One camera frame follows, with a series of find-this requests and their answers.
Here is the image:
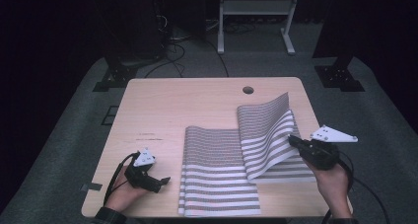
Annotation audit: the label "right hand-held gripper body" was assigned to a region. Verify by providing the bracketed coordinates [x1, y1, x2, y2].
[297, 124, 360, 172]

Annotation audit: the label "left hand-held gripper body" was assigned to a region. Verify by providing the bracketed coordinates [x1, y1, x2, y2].
[123, 147, 162, 192]

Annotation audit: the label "brown white striped placemat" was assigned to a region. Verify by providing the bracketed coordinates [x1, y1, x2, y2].
[177, 124, 262, 218]
[236, 92, 317, 185]

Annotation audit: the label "person's left hand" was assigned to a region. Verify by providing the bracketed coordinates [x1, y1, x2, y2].
[104, 166, 150, 214]

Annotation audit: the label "person's right hand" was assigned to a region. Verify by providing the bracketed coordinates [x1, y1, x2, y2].
[308, 164, 353, 219]

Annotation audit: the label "grey tape strip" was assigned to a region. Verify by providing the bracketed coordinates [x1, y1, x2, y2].
[80, 182, 104, 192]

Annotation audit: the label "black stand base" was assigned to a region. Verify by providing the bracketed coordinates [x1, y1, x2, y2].
[92, 50, 166, 93]
[313, 52, 366, 93]

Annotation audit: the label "white metal stand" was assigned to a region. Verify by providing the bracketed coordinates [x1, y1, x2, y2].
[216, 0, 303, 56]

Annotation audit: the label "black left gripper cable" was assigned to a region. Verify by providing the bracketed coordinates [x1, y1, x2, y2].
[103, 152, 140, 207]

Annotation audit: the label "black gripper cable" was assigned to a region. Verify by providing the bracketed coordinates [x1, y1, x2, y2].
[323, 149, 392, 224]
[103, 152, 140, 207]

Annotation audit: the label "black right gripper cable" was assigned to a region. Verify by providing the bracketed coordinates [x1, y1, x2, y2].
[323, 149, 392, 224]

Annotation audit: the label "black floor cables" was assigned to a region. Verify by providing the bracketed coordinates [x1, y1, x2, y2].
[143, 15, 230, 79]

